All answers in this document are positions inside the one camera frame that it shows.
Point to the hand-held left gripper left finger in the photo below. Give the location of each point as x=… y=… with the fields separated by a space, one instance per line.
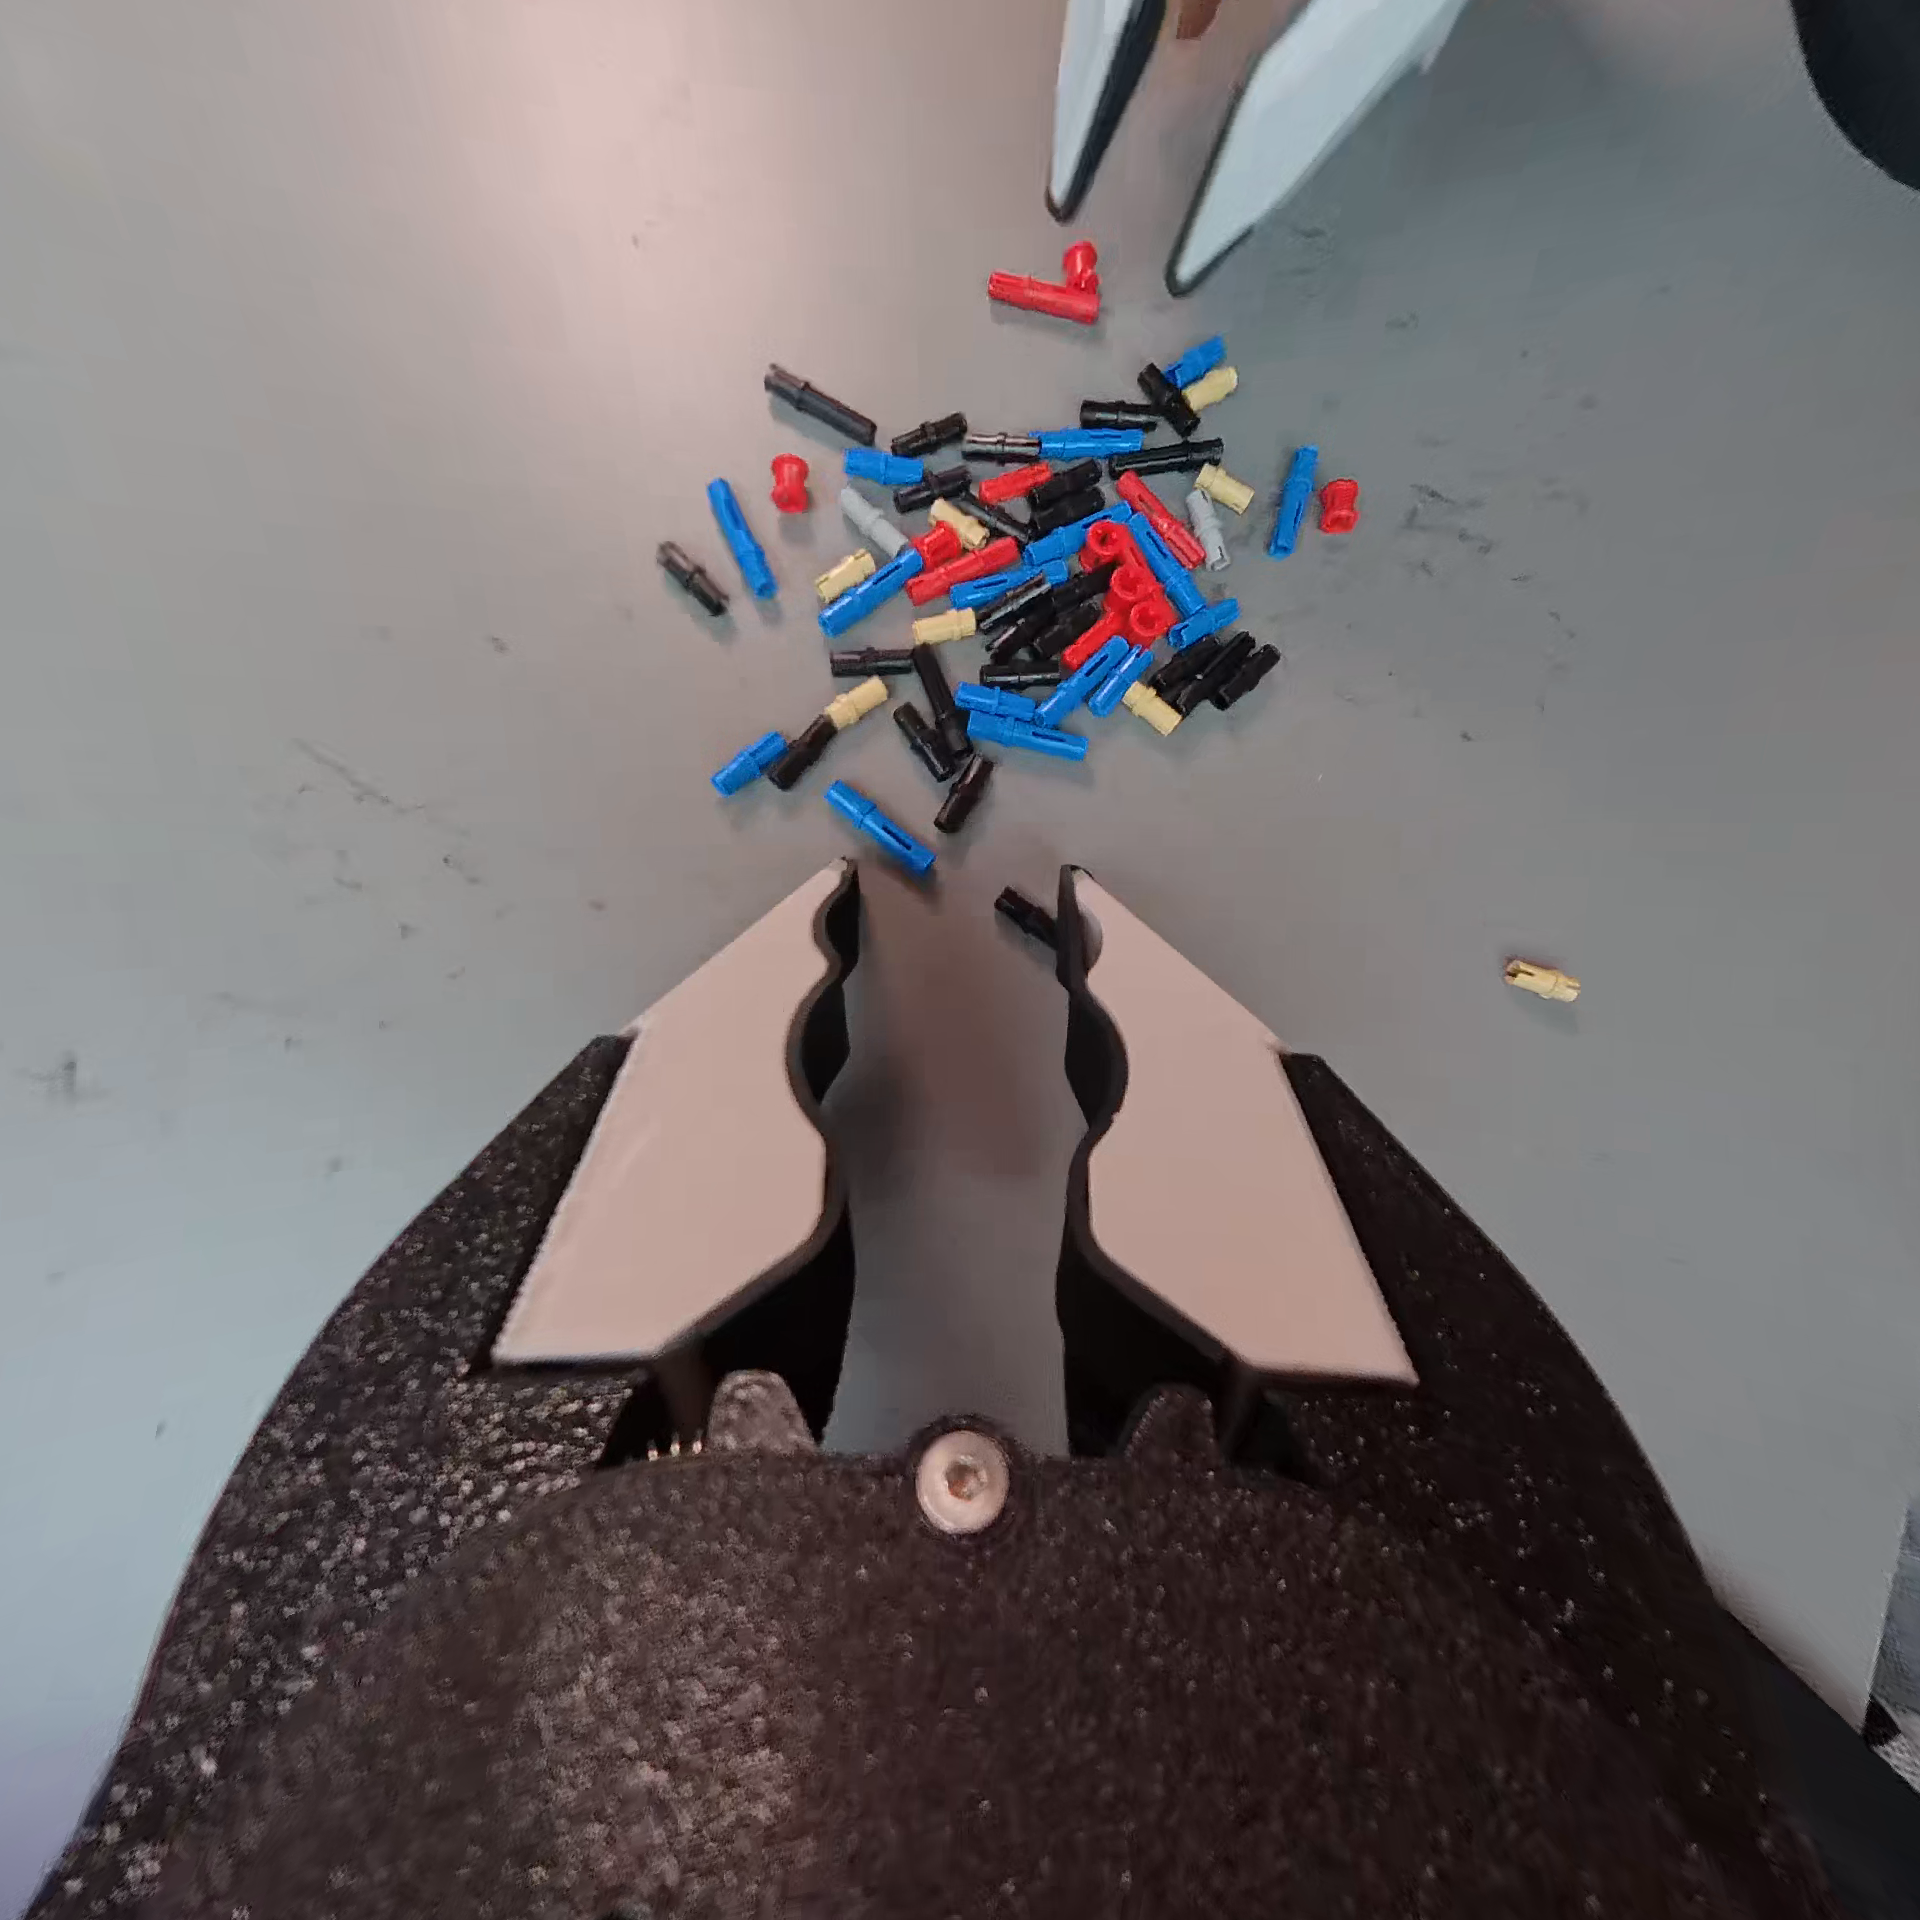
x=692 y=1170

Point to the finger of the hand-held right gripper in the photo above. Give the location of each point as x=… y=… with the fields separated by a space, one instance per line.
x=1088 y=89
x=1320 y=105

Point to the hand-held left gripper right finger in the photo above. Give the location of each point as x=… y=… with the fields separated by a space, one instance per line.
x=1214 y=1201

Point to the red toy pin connector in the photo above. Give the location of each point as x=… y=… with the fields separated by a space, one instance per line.
x=1042 y=294

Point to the black toy pin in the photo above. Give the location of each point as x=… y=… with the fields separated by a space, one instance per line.
x=1024 y=907

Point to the pile of mixed toy pins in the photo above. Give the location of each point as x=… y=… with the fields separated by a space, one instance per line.
x=1118 y=593

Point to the tan toy pin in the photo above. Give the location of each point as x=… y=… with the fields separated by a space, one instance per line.
x=1541 y=978

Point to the black cushion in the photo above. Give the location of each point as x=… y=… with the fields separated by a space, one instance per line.
x=1876 y=75

